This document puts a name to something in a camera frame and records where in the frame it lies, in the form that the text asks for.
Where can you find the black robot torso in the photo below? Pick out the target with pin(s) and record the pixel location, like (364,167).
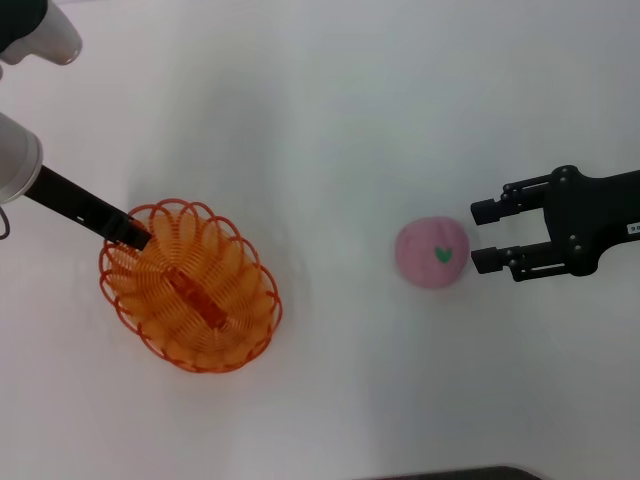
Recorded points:
(450,475)

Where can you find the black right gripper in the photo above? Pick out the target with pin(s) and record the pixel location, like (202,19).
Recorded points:
(590,215)

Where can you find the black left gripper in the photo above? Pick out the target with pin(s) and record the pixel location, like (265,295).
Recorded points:
(70,200)

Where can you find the pink peach toy green leaf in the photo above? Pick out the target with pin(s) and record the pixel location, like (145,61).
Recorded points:
(425,255)

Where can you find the orange plastic woven basket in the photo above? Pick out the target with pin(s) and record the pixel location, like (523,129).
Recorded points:
(235,300)

